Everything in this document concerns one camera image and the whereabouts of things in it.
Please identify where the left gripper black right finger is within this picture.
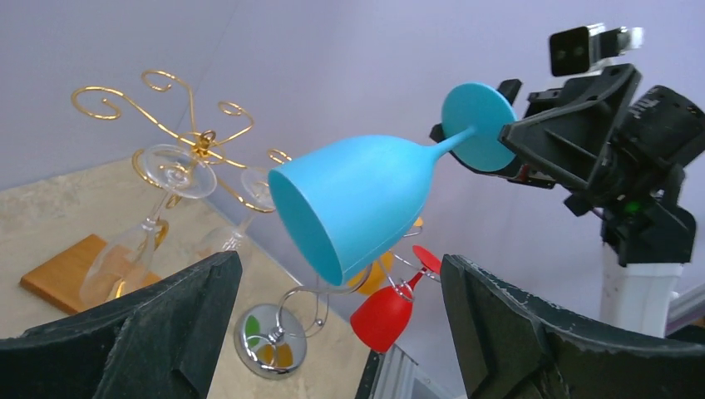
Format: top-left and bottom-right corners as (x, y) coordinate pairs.
(441, 255), (704, 398)

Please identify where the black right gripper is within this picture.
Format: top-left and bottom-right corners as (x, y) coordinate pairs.
(499, 63), (704, 216)

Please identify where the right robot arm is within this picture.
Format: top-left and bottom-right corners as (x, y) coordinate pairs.
(430, 63), (704, 337)

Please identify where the red wine glass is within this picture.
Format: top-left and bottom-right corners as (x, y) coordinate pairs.
(350, 245), (441, 353)

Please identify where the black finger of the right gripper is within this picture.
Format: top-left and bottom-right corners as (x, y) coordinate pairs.
(429, 79), (555, 190)

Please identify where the chrome wire glass rack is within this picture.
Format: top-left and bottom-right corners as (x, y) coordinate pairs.
(233, 219), (441, 381)

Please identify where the gold wire glass rack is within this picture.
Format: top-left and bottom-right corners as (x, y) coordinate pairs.
(71, 70), (292, 214)

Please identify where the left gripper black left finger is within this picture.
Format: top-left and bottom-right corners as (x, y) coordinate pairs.
(1, 251), (242, 398)

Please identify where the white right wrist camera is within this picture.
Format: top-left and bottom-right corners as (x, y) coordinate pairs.
(549, 22), (644, 77)

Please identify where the clear wine glass right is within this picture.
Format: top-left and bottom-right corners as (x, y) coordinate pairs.
(192, 166), (277, 265)

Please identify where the clear wine glass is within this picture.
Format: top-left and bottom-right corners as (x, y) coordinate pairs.
(192, 166), (277, 265)
(79, 145), (217, 308)

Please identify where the blue wine glass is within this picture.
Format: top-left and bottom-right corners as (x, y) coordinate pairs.
(267, 82), (520, 288)

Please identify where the clear wine glass left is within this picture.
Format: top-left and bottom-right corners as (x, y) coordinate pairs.
(79, 145), (217, 308)

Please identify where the wooden rack base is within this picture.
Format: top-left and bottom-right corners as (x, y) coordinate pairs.
(20, 234), (164, 316)

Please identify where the orange wine glass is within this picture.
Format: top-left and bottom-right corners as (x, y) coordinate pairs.
(346, 250), (436, 297)

